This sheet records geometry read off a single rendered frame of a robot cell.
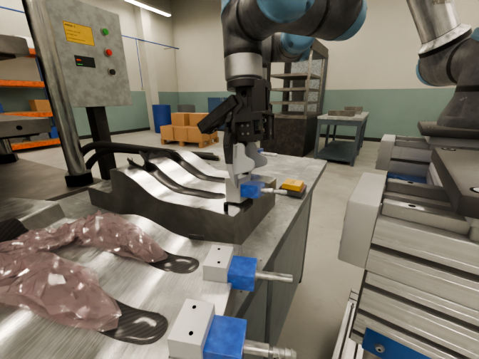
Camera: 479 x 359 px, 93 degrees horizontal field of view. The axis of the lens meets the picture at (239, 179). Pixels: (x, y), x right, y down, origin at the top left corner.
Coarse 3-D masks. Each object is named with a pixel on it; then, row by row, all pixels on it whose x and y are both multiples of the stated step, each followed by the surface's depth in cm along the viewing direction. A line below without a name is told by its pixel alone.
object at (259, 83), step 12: (228, 84) 44; (240, 84) 42; (252, 84) 42; (264, 84) 42; (240, 96) 45; (252, 96) 43; (264, 96) 42; (240, 108) 45; (252, 108) 44; (264, 108) 42; (228, 120) 44; (240, 120) 43; (252, 120) 42; (264, 120) 44; (240, 132) 45; (252, 132) 43; (264, 132) 46
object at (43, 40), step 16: (32, 0) 68; (32, 16) 69; (48, 16) 72; (32, 32) 71; (48, 32) 72; (48, 48) 73; (48, 64) 74; (48, 80) 75; (64, 80) 79; (48, 96) 77; (64, 96) 79; (64, 112) 80; (64, 128) 81; (0, 144) 115; (64, 144) 83; (80, 144) 87; (0, 160) 116; (16, 160) 121; (80, 160) 87; (80, 176) 86
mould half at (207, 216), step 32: (160, 160) 67; (192, 160) 74; (96, 192) 66; (128, 192) 58; (160, 192) 56; (224, 192) 55; (160, 224) 56; (192, 224) 51; (224, 224) 46; (256, 224) 57
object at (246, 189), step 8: (240, 176) 50; (248, 176) 51; (232, 184) 48; (240, 184) 48; (248, 184) 47; (256, 184) 47; (264, 184) 50; (232, 192) 49; (240, 192) 48; (248, 192) 47; (256, 192) 46; (264, 192) 47; (272, 192) 47; (280, 192) 46; (232, 200) 49; (240, 200) 48
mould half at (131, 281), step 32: (32, 224) 41; (64, 256) 32; (96, 256) 33; (192, 256) 38; (128, 288) 31; (160, 288) 32; (192, 288) 32; (224, 288) 32; (0, 320) 23; (32, 320) 24; (0, 352) 21; (32, 352) 22; (64, 352) 23; (96, 352) 24; (128, 352) 24; (160, 352) 24
